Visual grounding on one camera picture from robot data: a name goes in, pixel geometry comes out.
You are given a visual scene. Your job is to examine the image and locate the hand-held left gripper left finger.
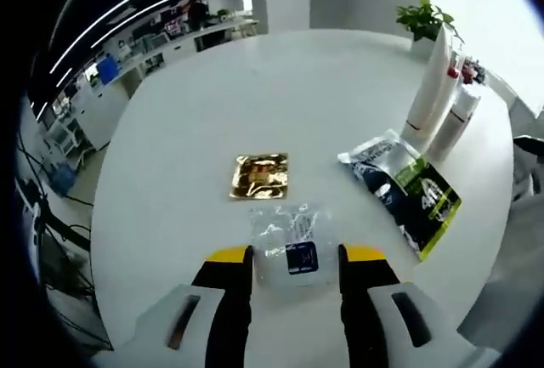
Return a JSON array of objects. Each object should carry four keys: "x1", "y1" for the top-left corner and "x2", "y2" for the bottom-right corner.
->
[{"x1": 135, "y1": 245, "x2": 254, "y2": 368}]

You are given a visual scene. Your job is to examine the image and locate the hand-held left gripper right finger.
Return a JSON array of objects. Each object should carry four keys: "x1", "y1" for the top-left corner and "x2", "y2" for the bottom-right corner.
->
[{"x1": 337, "y1": 243, "x2": 481, "y2": 368}]

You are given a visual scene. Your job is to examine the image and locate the clear plastic skincare packet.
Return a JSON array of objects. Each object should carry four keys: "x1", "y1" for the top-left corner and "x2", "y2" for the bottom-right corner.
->
[{"x1": 247, "y1": 201, "x2": 333, "y2": 289}]

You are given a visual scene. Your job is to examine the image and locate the green black skincare sachet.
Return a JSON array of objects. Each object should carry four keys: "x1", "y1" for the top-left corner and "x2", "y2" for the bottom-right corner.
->
[{"x1": 337, "y1": 127, "x2": 463, "y2": 263}]

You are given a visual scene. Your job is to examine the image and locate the gold foil skincare sachet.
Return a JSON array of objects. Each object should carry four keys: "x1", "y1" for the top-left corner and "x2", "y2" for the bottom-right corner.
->
[{"x1": 228, "y1": 152, "x2": 291, "y2": 201}]

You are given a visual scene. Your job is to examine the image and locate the small white skincare bottle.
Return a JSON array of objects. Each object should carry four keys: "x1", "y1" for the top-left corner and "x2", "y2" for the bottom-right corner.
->
[{"x1": 428, "y1": 85, "x2": 483, "y2": 164}]

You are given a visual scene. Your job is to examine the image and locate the white skincare tube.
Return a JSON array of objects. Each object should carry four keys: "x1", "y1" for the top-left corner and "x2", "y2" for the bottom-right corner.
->
[{"x1": 400, "y1": 26, "x2": 452, "y2": 144}]

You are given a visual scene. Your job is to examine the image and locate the blue storage box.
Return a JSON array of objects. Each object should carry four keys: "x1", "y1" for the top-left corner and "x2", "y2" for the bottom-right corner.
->
[{"x1": 97, "y1": 55, "x2": 121, "y2": 85}]

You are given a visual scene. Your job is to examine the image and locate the black tripod stand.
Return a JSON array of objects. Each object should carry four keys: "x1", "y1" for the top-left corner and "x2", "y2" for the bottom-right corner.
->
[{"x1": 16, "y1": 174, "x2": 114, "y2": 352}]

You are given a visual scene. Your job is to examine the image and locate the blue water jug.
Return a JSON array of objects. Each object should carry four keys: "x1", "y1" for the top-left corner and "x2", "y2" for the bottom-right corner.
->
[{"x1": 45, "y1": 162, "x2": 78, "y2": 198}]

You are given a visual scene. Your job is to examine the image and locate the long white counter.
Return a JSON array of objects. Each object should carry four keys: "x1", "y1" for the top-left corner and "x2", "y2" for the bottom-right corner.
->
[{"x1": 99, "y1": 18, "x2": 261, "y2": 104}]

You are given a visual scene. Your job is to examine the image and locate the potted green plant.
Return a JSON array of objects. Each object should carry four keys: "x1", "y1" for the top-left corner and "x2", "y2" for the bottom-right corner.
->
[{"x1": 394, "y1": 0, "x2": 465, "y2": 62}]

